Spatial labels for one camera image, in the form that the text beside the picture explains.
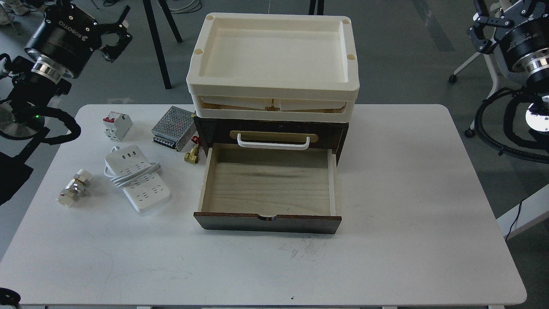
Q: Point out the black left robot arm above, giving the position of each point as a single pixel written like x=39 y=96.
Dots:
x=34 y=83

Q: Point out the white metal pipe fitting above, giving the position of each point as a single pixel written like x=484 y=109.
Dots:
x=77 y=188

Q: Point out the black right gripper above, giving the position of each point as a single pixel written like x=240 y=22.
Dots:
x=524 y=47

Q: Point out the brass valve red handle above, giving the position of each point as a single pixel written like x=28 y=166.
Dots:
x=192 y=157

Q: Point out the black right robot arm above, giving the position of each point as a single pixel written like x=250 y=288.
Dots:
x=534 y=92

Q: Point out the white power strip with cable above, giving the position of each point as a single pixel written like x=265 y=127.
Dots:
x=129 y=169

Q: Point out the metal mesh power supply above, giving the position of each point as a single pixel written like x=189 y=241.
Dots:
x=175 y=128

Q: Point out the white shelf edge right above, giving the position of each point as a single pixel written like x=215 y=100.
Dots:
x=526 y=214

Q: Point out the white circuit breaker red switches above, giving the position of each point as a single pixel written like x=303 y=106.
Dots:
x=117 y=125

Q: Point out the white drawer handle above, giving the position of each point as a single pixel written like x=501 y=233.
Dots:
x=266 y=145

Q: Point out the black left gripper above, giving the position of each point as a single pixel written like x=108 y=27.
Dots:
x=64 y=36

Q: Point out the cream plastic tray top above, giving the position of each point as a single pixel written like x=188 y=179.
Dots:
x=303 y=57

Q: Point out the open wooden drawer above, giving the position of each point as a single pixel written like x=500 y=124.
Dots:
x=272 y=190

